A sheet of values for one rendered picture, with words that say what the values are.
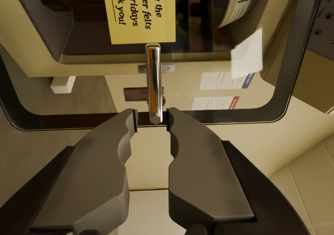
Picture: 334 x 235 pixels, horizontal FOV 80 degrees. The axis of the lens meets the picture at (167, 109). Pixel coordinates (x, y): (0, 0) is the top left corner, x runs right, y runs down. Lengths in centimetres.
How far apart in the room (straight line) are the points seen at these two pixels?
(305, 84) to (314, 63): 4
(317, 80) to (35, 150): 55
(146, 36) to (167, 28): 3
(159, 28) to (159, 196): 298
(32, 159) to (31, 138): 4
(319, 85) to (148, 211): 289
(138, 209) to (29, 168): 271
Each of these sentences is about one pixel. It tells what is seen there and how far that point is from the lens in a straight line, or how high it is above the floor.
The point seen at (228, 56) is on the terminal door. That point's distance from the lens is 27.
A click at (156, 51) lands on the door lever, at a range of 20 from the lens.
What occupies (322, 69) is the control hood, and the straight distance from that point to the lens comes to 40.
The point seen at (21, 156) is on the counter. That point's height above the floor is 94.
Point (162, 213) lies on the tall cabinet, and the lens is 312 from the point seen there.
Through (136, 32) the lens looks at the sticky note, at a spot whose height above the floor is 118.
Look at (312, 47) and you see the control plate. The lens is 39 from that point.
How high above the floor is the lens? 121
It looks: 2 degrees up
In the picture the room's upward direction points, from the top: 88 degrees clockwise
